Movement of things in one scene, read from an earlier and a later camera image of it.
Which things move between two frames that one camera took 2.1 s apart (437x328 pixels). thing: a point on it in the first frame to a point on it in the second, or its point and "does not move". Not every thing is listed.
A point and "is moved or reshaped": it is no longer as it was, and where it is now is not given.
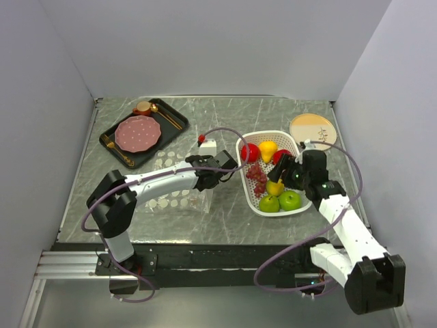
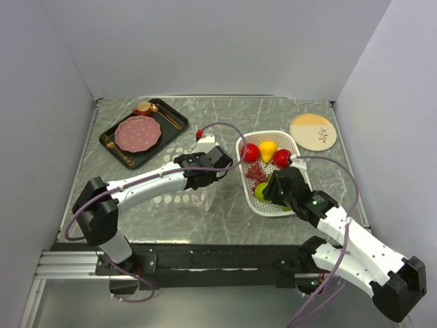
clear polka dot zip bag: [185, 199] is moved or reshaped
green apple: [269, 203] to [259, 189]
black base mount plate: [196, 266] does not move
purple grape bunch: [255, 172] does not move
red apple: [254, 152] does not move
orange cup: [143, 108] does not move
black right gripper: [275, 172] to [270, 192]
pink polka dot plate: [137, 134] does not move
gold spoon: [154, 107] does not move
